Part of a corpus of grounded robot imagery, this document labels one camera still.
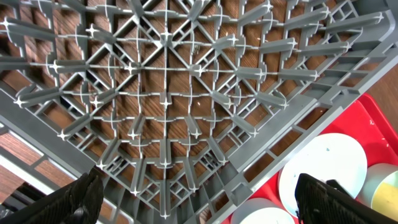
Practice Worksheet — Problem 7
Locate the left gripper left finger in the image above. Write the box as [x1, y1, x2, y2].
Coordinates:
[1, 171, 104, 224]

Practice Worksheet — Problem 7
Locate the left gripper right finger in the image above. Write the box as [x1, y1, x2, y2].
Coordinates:
[295, 173, 397, 224]

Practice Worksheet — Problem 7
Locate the small light blue bowl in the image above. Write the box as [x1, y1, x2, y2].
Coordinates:
[230, 198, 295, 224]

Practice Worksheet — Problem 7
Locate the grey dishwasher rack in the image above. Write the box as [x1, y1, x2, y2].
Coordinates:
[1, 0, 397, 223]

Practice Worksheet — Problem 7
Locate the light blue plate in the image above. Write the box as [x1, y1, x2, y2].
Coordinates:
[278, 133, 368, 217]

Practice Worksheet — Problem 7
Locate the green bowl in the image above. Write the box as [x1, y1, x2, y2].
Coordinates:
[358, 163, 397, 207]

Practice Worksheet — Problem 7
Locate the yellow cup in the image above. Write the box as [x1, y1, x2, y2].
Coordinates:
[371, 182, 397, 220]

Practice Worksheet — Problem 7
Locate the red plastic tray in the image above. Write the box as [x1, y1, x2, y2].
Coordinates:
[220, 92, 398, 224]

